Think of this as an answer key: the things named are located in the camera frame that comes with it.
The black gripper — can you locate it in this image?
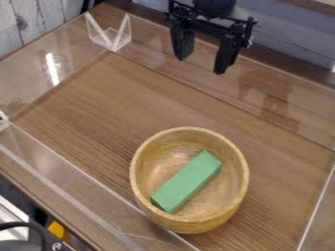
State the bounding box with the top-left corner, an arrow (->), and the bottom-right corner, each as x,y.
167,0 -> 256,75

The brown wooden bowl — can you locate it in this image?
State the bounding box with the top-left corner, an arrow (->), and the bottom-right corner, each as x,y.
130,126 -> 250,234

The green rectangular block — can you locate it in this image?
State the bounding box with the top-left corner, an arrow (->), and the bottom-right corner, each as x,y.
151,150 -> 223,214

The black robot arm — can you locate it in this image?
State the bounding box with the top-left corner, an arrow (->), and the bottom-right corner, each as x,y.
167,0 -> 258,75

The yellow and black device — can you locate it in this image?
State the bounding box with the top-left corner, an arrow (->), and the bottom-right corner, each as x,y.
36,217 -> 92,251

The clear acrylic corner bracket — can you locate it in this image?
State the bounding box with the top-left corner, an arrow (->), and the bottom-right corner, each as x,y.
84,13 -> 132,52

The clear acrylic front wall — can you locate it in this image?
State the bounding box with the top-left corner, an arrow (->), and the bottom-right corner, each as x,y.
0,122 -> 200,251

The black cable bottom left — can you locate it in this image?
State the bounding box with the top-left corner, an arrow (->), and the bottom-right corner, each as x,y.
0,221 -> 48,251

